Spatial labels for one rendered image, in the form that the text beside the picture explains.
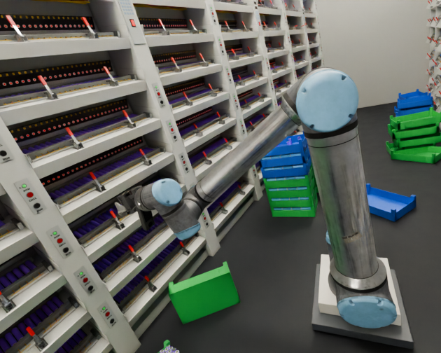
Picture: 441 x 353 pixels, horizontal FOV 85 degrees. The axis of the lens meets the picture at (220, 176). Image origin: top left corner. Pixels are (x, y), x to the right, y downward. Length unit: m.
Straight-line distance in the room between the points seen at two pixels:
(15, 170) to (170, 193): 0.52
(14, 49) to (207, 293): 1.20
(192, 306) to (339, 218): 0.86
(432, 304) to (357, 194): 0.77
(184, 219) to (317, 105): 0.52
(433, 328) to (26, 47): 1.73
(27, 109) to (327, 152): 0.95
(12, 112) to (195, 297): 1.02
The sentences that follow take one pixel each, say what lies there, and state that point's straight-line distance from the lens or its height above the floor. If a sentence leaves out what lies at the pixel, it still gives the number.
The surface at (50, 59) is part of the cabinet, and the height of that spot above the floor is 1.30.
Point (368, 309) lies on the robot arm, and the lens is 0.86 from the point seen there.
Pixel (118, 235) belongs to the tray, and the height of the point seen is 0.53.
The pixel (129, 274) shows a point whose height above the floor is 0.34.
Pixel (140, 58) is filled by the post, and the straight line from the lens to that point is 1.34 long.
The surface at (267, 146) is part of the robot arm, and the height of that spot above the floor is 0.79.
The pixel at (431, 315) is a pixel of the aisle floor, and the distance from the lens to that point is 1.30.
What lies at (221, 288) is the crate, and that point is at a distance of 1.26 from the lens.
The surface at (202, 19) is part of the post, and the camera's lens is 1.92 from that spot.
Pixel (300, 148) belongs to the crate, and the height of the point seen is 0.50.
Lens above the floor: 1.00
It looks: 20 degrees down
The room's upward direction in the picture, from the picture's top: 18 degrees counter-clockwise
